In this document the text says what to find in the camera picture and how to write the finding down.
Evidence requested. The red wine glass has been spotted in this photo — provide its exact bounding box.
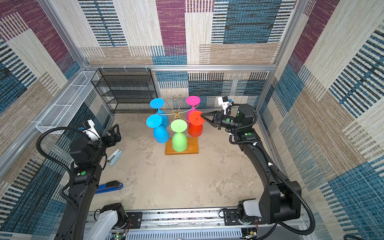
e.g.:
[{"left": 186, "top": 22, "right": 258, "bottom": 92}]
[{"left": 188, "top": 111, "right": 205, "bottom": 137}]

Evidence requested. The magenta wine glass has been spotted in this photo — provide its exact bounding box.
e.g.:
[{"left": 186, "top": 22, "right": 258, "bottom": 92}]
[{"left": 186, "top": 96, "right": 201, "bottom": 125}]

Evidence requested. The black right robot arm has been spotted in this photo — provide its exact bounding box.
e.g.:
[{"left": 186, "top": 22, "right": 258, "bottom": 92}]
[{"left": 201, "top": 104, "right": 301, "bottom": 224}]

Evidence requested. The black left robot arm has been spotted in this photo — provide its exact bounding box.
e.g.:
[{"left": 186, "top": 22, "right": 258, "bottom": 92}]
[{"left": 55, "top": 130, "right": 122, "bottom": 240}]

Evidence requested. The wooden rack base board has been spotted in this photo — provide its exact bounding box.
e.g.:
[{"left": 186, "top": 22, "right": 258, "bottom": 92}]
[{"left": 165, "top": 137, "right": 199, "bottom": 155}]

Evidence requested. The green wine glass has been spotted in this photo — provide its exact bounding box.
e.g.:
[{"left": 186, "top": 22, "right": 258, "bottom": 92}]
[{"left": 170, "top": 119, "right": 188, "bottom": 153}]

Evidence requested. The blue wine glass front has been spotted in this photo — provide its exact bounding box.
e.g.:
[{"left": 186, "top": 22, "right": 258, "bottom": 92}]
[{"left": 146, "top": 115, "right": 170, "bottom": 144}]

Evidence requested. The blue wine glass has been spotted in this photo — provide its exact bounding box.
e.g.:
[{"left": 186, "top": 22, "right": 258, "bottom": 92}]
[
  {"left": 146, "top": 115, "right": 170, "bottom": 144},
  {"left": 150, "top": 98, "right": 170, "bottom": 128}
]

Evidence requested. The blue wine glass rear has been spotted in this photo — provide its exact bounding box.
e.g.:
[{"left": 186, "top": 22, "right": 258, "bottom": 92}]
[{"left": 150, "top": 98, "right": 170, "bottom": 128}]

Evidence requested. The light blue stapler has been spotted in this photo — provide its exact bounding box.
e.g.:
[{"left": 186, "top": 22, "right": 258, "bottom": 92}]
[{"left": 107, "top": 149, "right": 123, "bottom": 166}]

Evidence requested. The blue black stapler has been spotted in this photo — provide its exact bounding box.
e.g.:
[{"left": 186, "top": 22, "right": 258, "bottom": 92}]
[{"left": 95, "top": 181, "right": 124, "bottom": 194}]

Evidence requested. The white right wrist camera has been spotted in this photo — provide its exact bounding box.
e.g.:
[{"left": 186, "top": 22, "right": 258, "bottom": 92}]
[{"left": 218, "top": 97, "right": 233, "bottom": 115}]

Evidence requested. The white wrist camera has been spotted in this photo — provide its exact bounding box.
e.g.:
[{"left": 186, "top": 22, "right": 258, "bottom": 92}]
[
  {"left": 218, "top": 97, "right": 233, "bottom": 115},
  {"left": 77, "top": 120, "right": 101, "bottom": 141}
]

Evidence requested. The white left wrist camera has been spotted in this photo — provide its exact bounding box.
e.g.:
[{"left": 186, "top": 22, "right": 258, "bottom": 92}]
[{"left": 77, "top": 120, "right": 101, "bottom": 141}]

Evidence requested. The gold wire glass rack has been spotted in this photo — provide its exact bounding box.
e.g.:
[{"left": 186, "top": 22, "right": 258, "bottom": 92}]
[{"left": 164, "top": 94, "right": 191, "bottom": 122}]

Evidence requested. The black mesh wall shelf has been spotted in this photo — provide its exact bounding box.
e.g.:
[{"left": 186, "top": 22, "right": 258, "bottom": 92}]
[{"left": 91, "top": 68, "right": 158, "bottom": 114}]

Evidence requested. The white mesh wall basket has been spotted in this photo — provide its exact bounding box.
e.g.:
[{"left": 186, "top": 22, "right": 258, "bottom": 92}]
[{"left": 36, "top": 71, "right": 95, "bottom": 133}]

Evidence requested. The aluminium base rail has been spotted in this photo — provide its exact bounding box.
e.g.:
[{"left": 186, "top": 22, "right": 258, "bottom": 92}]
[{"left": 53, "top": 206, "right": 313, "bottom": 240}]

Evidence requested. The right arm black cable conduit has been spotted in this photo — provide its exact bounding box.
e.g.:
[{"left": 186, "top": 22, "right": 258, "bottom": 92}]
[{"left": 228, "top": 103, "right": 316, "bottom": 236}]

